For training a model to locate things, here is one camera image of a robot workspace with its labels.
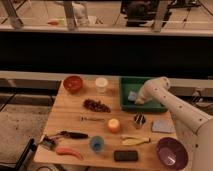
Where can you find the white cup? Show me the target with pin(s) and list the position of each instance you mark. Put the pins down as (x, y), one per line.
(101, 84)

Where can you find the person in background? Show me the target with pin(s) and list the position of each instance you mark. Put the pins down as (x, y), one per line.
(138, 11)

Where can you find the purple bowl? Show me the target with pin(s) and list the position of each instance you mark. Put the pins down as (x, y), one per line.
(172, 153)

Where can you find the green plastic tray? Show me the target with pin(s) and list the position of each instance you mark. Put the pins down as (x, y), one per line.
(133, 84)

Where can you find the metal clip tool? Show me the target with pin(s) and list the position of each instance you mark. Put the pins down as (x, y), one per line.
(48, 143)

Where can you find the black handled brush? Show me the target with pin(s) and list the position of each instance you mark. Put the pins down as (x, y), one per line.
(72, 135)

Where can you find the bunch of dark grapes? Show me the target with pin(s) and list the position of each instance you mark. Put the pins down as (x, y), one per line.
(96, 106)

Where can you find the black chair frame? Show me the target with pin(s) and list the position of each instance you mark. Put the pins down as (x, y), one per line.
(29, 147)

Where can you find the blue cup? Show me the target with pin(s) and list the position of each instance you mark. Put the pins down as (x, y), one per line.
(96, 143)

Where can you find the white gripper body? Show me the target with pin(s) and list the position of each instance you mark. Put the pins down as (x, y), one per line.
(142, 97)

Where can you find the black rectangular block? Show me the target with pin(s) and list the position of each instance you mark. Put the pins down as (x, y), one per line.
(125, 155)

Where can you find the orange round fruit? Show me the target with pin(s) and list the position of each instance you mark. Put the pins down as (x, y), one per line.
(113, 125)

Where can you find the yellow banana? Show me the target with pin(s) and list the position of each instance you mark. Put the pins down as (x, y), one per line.
(128, 140)

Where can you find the blue sponge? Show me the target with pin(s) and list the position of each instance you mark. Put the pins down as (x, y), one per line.
(132, 96)

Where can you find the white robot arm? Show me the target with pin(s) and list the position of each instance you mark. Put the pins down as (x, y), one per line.
(199, 122)

